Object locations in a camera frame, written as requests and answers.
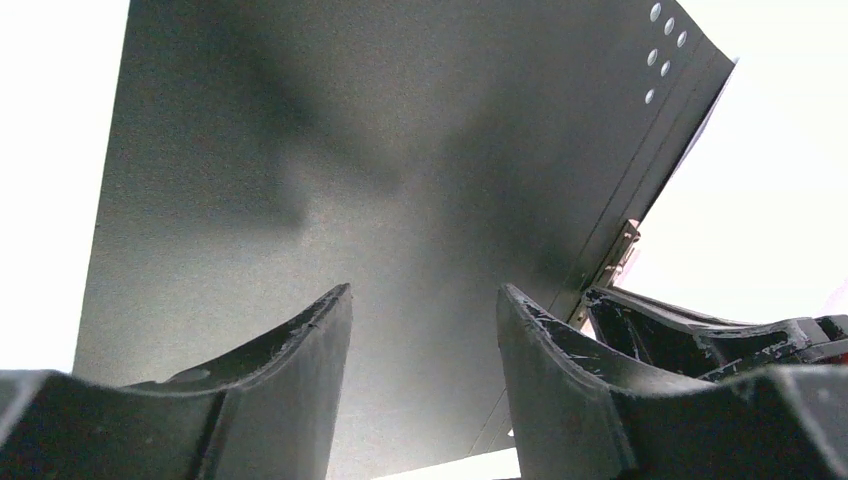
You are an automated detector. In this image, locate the beige and black file folder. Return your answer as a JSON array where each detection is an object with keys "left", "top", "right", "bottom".
[{"left": 73, "top": 1, "right": 733, "bottom": 479}]

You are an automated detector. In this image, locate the finger tip of the dark right gripper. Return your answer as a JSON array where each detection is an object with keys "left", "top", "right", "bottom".
[{"left": 582, "top": 287, "right": 847, "bottom": 381}]

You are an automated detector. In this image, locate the metal folder clip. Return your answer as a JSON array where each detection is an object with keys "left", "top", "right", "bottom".
[{"left": 567, "top": 219, "right": 641, "bottom": 330}]

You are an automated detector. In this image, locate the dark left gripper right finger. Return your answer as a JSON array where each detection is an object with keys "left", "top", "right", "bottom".
[{"left": 496, "top": 284, "right": 847, "bottom": 479}]

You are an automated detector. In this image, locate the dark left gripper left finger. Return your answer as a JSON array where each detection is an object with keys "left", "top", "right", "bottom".
[{"left": 1, "top": 284, "right": 353, "bottom": 479}]

